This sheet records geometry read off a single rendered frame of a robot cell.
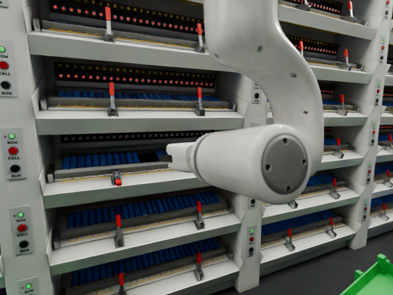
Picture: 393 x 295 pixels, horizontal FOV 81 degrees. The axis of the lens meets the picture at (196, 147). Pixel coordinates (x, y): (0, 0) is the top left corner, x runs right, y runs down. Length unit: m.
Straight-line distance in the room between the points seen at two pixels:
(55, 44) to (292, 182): 0.61
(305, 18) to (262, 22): 0.78
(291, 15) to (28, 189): 0.99
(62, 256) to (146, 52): 0.61
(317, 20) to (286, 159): 0.90
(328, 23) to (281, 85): 0.84
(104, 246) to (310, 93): 0.67
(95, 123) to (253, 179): 0.52
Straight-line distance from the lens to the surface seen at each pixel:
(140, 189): 0.72
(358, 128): 1.37
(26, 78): 0.68
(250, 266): 1.03
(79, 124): 0.67
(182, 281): 0.93
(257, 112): 0.85
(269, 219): 1.00
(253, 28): 0.28
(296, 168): 0.26
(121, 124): 0.68
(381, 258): 1.15
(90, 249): 0.79
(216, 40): 0.29
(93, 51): 0.69
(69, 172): 0.73
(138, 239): 0.79
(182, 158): 0.38
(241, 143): 0.24
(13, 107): 0.69
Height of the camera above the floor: 0.68
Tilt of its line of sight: 8 degrees down
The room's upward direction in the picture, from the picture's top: straight up
